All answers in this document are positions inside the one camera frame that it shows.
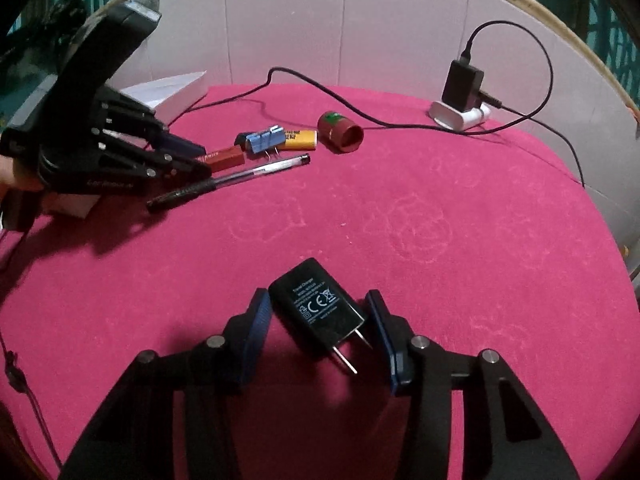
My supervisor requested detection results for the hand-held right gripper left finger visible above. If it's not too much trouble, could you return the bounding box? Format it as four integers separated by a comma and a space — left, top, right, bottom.
59, 287, 273, 480

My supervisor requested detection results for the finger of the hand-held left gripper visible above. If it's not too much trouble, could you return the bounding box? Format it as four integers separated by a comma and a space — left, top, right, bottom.
97, 85, 207, 157
97, 140, 213, 193

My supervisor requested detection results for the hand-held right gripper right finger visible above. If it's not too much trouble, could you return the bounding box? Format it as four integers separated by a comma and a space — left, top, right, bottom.
364, 289, 581, 480

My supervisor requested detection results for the small red box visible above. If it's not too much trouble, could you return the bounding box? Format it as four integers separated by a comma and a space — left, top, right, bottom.
199, 146, 246, 172

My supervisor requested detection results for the black pronged wall charger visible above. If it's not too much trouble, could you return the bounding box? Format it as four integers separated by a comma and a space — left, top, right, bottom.
268, 257, 373, 376

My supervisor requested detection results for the person's left hand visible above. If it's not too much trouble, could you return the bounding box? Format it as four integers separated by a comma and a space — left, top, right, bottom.
0, 155, 43, 191

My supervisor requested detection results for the black clear pen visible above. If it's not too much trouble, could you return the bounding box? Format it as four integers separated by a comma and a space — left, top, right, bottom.
146, 155, 311, 212

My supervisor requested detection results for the blue binder clip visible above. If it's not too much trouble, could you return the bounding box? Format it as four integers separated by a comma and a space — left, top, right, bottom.
245, 126, 286, 161

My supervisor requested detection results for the red tablecloth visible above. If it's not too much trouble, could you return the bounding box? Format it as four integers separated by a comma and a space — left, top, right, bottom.
0, 84, 640, 480

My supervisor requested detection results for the red cylindrical cap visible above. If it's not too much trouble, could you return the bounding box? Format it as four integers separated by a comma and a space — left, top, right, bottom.
317, 110, 364, 154

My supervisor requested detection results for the white power strip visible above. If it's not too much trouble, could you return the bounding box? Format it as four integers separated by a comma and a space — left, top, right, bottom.
429, 100, 493, 131

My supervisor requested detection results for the black plugged-in charger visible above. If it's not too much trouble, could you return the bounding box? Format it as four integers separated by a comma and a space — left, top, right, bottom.
441, 60, 486, 111

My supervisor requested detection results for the long black table cable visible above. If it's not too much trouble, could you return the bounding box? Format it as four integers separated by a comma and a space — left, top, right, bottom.
187, 66, 481, 133

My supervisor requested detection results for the thin dark cord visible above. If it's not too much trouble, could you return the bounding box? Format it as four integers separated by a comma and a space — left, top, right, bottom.
0, 332, 63, 466

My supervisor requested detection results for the black power strip cable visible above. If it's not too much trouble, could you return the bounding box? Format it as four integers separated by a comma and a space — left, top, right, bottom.
477, 90, 586, 188

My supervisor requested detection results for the looped black charger cable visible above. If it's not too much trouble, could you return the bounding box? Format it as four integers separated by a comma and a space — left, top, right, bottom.
460, 21, 554, 133

